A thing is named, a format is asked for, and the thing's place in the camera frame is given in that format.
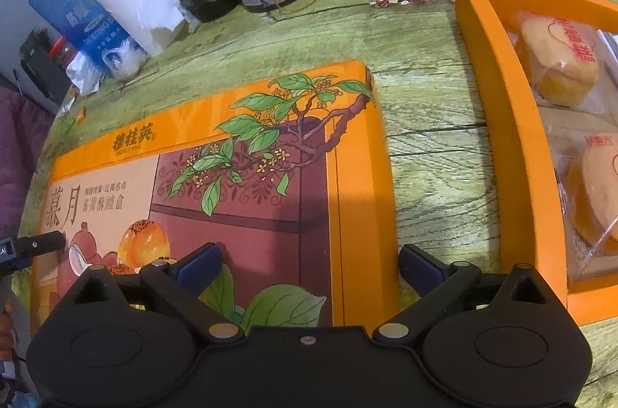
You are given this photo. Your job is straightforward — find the packaged egg cake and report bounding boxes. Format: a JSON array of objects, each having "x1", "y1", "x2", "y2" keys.
[
  {"x1": 549, "y1": 131, "x2": 617, "y2": 286},
  {"x1": 511, "y1": 11, "x2": 617, "y2": 123}
]

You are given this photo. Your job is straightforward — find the packaged egg cake front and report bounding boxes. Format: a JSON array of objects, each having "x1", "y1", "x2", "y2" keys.
[{"x1": 511, "y1": 11, "x2": 617, "y2": 123}]

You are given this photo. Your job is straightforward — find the green white snack pack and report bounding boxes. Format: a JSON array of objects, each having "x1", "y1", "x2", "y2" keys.
[{"x1": 597, "y1": 30, "x2": 618, "y2": 83}]

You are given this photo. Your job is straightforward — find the orange cardboard tray box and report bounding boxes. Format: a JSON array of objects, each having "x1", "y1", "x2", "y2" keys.
[{"x1": 455, "y1": 0, "x2": 617, "y2": 325}]

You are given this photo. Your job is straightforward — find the person in purple jacket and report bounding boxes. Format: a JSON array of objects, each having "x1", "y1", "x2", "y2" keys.
[{"x1": 0, "y1": 87, "x2": 53, "y2": 238}]

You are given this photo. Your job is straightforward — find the orange mooncake gift box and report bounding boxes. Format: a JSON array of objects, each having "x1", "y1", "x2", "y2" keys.
[{"x1": 29, "y1": 61, "x2": 399, "y2": 330}]

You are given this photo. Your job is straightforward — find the crumpled white plastic bag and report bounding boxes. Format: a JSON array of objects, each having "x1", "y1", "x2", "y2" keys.
[{"x1": 66, "y1": 37, "x2": 148, "y2": 96}]

